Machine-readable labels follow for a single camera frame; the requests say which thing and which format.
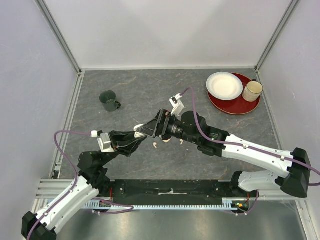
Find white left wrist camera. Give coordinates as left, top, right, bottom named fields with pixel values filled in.
left=91, top=130, right=115, bottom=153

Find red round tray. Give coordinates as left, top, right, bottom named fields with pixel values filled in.
left=207, top=73, right=261, bottom=115

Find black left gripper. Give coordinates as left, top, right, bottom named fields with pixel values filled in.
left=99, top=129, right=148, bottom=167

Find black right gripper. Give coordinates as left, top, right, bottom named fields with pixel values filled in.
left=137, top=108, right=199, bottom=145

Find purple cable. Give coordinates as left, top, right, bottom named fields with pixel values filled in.
left=179, top=87, right=320, bottom=217
left=26, top=129, right=136, bottom=240

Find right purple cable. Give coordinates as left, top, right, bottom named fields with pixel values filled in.
left=179, top=87, right=320, bottom=217

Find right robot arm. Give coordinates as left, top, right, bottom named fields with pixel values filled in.
left=134, top=109, right=311, bottom=198

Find beige patterned cup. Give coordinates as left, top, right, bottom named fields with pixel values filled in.
left=242, top=80, right=264, bottom=102

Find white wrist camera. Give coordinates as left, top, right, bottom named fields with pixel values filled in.
left=91, top=130, right=115, bottom=153
left=169, top=93, right=185, bottom=117

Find light blue cable duct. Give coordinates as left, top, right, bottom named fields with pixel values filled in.
left=82, top=199, right=238, bottom=211

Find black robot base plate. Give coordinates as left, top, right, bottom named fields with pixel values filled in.
left=98, top=179, right=257, bottom=206

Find dark green mug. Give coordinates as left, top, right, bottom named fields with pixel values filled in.
left=99, top=90, right=122, bottom=112

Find aluminium frame rails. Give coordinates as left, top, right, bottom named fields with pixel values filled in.
left=32, top=0, right=320, bottom=240

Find white plate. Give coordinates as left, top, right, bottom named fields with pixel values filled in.
left=206, top=72, right=243, bottom=101

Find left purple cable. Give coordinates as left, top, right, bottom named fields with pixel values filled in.
left=26, top=129, right=136, bottom=240

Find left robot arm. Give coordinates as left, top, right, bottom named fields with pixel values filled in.
left=21, top=130, right=147, bottom=240

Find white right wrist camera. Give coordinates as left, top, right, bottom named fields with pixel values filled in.
left=169, top=93, right=185, bottom=117

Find white earbud charging case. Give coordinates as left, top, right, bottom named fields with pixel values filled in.
left=133, top=124, right=146, bottom=138

